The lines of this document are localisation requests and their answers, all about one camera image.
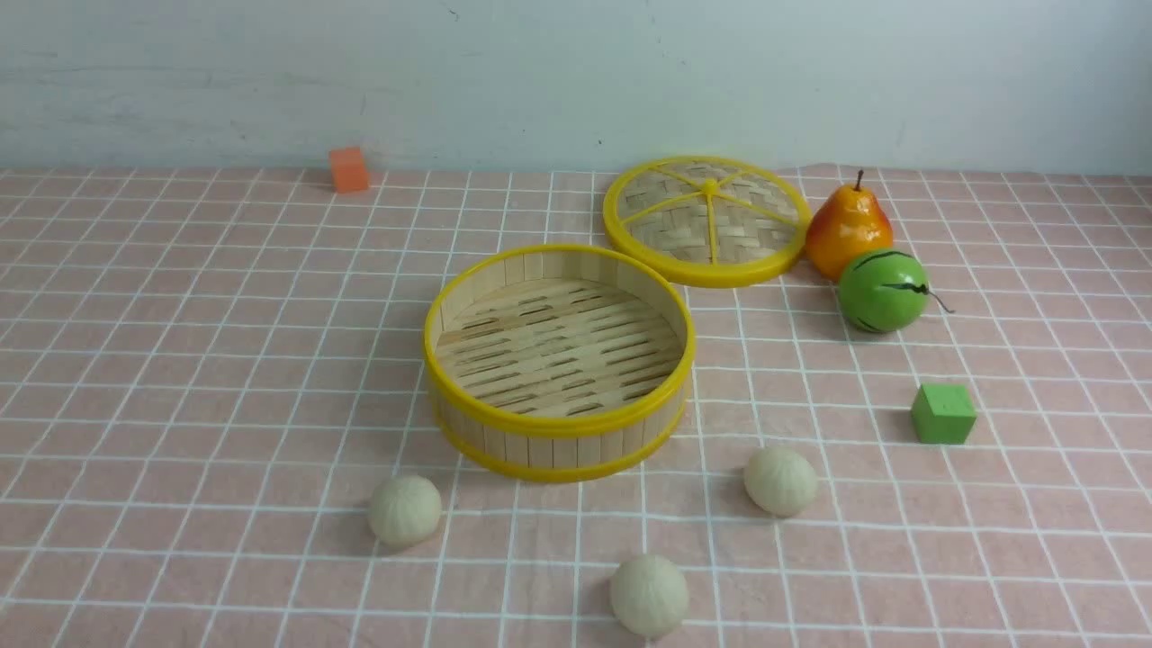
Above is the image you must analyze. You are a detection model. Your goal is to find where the white steamed bun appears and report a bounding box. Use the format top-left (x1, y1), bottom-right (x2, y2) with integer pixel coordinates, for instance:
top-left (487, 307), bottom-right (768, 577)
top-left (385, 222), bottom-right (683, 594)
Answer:
top-left (608, 553), bottom-right (689, 639)
top-left (367, 475), bottom-right (444, 548)
top-left (743, 446), bottom-right (818, 518)

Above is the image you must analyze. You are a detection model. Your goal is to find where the yellow bamboo steamer tray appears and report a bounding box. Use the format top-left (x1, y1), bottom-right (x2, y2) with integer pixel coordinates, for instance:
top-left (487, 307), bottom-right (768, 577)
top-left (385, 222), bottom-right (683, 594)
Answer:
top-left (423, 244), bottom-right (697, 482)

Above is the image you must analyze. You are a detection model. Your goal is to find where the yellow bamboo steamer lid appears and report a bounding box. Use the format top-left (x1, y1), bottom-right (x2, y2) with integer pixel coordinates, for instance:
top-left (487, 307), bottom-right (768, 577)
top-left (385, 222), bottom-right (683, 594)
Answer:
top-left (602, 156), bottom-right (812, 289)

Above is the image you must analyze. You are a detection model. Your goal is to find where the orange cube block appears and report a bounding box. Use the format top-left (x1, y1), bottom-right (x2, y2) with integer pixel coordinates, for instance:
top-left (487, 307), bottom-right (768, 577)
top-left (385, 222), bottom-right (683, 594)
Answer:
top-left (328, 146), bottom-right (371, 195)

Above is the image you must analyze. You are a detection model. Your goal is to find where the orange yellow toy pear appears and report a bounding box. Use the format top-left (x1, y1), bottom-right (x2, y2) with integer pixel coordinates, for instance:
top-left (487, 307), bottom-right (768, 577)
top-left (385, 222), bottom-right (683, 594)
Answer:
top-left (804, 168), bottom-right (894, 282)

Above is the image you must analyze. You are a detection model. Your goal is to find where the pink checkered tablecloth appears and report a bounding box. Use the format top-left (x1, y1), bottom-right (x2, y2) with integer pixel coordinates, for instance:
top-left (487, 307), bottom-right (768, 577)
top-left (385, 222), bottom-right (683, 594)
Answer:
top-left (1, 168), bottom-right (1151, 647)

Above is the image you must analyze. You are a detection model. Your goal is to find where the green cube block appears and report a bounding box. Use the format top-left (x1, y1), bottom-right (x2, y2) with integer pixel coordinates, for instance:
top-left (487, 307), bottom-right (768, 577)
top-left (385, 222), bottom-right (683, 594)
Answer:
top-left (911, 382), bottom-right (977, 446)

